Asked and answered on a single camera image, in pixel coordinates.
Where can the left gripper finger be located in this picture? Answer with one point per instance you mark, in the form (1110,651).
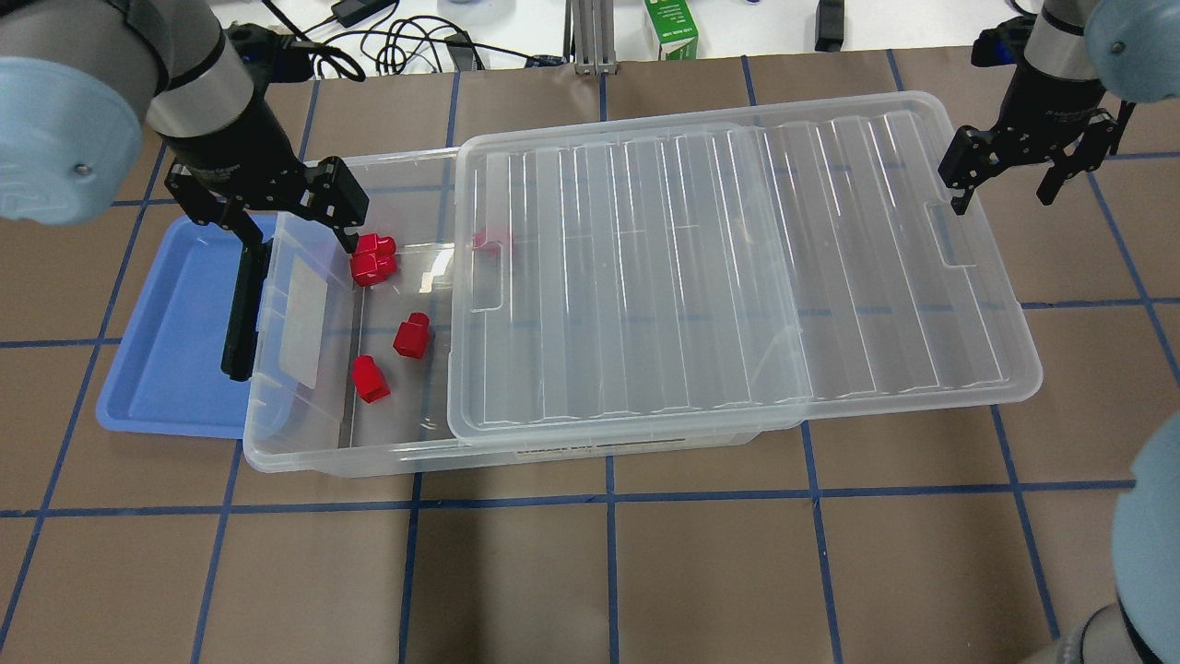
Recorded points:
(343,228)
(233,217)

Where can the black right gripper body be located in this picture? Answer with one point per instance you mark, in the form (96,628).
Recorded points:
(1048,103)

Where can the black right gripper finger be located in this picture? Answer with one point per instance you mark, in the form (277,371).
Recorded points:
(963,186)
(1061,169)

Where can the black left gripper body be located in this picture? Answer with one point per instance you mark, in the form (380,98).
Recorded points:
(238,153)

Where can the red block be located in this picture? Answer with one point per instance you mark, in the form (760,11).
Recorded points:
(413,336)
(493,242)
(369,380)
(368,269)
(375,243)

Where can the clear plastic box lid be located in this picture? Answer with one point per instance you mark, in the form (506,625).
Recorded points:
(903,306)

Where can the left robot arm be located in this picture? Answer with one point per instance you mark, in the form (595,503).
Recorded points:
(82,78)

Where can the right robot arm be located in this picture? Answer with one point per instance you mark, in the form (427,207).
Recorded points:
(1081,68)

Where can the clear plastic storage box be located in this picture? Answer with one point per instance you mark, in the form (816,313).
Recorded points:
(387,369)

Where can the blue plastic tray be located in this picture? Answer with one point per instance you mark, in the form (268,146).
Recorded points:
(166,377)

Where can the black power adapter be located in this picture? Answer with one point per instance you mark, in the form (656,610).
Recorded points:
(350,13)

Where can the green carton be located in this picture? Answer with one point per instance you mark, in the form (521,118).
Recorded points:
(672,30)

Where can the black box latch handle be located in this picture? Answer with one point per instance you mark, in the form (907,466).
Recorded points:
(240,341)

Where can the aluminium frame post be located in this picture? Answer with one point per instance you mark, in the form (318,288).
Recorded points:
(589,37)

